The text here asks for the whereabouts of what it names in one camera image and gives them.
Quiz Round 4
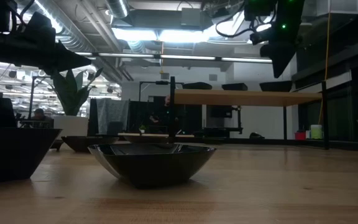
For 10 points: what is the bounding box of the black metal stand frame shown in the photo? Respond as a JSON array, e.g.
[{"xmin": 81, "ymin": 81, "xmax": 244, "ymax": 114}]
[{"xmin": 138, "ymin": 80, "xmax": 185, "ymax": 103}]

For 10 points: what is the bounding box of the black right camera cable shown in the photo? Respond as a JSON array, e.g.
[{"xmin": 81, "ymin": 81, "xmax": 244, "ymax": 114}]
[{"xmin": 215, "ymin": 12, "xmax": 260, "ymax": 39}]

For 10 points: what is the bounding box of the long linear light fixture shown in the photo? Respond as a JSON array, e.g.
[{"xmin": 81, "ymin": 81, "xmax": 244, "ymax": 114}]
[{"xmin": 73, "ymin": 51, "xmax": 275, "ymax": 65}]

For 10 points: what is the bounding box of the grey metal box unit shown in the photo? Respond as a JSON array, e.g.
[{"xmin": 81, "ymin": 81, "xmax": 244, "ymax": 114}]
[{"xmin": 180, "ymin": 7, "xmax": 203, "ymax": 27}]

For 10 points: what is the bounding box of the artificial green snake plant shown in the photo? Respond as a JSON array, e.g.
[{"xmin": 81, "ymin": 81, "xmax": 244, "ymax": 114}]
[{"xmin": 51, "ymin": 67, "xmax": 104, "ymax": 117}]

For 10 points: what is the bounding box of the green and white canister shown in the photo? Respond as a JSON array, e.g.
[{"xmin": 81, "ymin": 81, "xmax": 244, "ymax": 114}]
[{"xmin": 310, "ymin": 124, "xmax": 323, "ymax": 140}]

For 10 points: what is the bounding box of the white plant pot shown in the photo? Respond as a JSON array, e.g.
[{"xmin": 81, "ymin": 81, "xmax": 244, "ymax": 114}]
[{"xmin": 53, "ymin": 115, "xmax": 90, "ymax": 137}]

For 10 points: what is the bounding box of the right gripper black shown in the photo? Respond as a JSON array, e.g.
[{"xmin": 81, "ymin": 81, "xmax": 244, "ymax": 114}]
[{"xmin": 259, "ymin": 29, "xmax": 301, "ymax": 78}]

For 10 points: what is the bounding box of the black standing desk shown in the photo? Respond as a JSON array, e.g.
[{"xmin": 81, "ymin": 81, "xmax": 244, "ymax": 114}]
[{"xmin": 202, "ymin": 126, "xmax": 244, "ymax": 135}]

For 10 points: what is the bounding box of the black small square mini plate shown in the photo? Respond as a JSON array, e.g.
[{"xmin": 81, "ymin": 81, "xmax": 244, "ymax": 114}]
[
  {"xmin": 50, "ymin": 139, "xmax": 65, "ymax": 152},
  {"xmin": 221, "ymin": 83, "xmax": 249, "ymax": 91}
]

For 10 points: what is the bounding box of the black computer monitor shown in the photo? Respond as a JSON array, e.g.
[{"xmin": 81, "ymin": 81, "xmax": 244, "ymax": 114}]
[{"xmin": 206, "ymin": 105, "xmax": 233, "ymax": 119}]

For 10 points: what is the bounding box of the grey hanging cloth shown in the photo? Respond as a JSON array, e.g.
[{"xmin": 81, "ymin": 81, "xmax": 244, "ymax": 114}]
[{"xmin": 95, "ymin": 98, "xmax": 131, "ymax": 135}]

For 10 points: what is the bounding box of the round silver ventilation duct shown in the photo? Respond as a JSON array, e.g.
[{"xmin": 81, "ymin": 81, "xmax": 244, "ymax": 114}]
[{"xmin": 105, "ymin": 0, "xmax": 131, "ymax": 19}]

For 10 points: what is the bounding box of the ribbed silver air duct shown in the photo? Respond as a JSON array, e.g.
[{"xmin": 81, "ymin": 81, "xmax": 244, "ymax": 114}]
[{"xmin": 20, "ymin": 0, "xmax": 105, "ymax": 53}]

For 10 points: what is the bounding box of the black metal pole stand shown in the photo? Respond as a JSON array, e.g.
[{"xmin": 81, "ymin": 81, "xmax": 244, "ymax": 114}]
[{"xmin": 28, "ymin": 74, "xmax": 53, "ymax": 121}]

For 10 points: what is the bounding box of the wooden shelf black metal frame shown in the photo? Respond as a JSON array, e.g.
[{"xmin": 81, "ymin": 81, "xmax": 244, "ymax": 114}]
[{"xmin": 169, "ymin": 76, "xmax": 329, "ymax": 150}]

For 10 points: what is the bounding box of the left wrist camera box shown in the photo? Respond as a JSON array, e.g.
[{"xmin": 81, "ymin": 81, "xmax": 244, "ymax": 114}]
[{"xmin": 23, "ymin": 11, "xmax": 57, "ymax": 40}]

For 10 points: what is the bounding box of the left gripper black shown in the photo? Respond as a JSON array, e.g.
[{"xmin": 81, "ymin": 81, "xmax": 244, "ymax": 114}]
[{"xmin": 0, "ymin": 29, "xmax": 92, "ymax": 74}]

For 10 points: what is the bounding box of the black partition panel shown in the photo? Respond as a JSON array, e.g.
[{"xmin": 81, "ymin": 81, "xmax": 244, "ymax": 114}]
[{"xmin": 88, "ymin": 98, "xmax": 203, "ymax": 134}]

